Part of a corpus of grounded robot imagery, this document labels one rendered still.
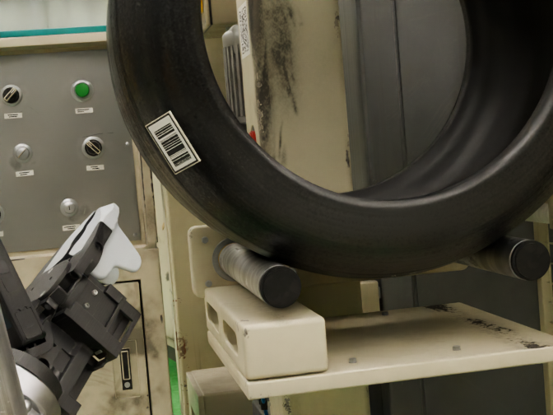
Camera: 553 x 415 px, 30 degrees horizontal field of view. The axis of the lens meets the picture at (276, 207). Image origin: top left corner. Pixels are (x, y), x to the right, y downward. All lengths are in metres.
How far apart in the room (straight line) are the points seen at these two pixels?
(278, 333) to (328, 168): 0.43
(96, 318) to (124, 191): 0.95
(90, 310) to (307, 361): 0.29
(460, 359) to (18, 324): 0.50
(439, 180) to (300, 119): 0.21
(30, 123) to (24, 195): 0.13
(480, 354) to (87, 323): 0.46
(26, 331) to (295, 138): 0.69
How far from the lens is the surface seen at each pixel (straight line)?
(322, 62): 1.47
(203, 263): 1.41
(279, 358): 1.09
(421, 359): 1.14
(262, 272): 1.09
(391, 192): 1.38
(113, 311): 0.91
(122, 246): 0.95
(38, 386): 0.83
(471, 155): 1.42
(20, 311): 0.86
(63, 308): 0.88
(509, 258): 1.16
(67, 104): 1.83
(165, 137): 1.08
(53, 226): 1.83
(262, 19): 1.46
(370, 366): 1.12
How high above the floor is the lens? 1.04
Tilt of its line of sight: 3 degrees down
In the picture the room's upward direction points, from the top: 5 degrees counter-clockwise
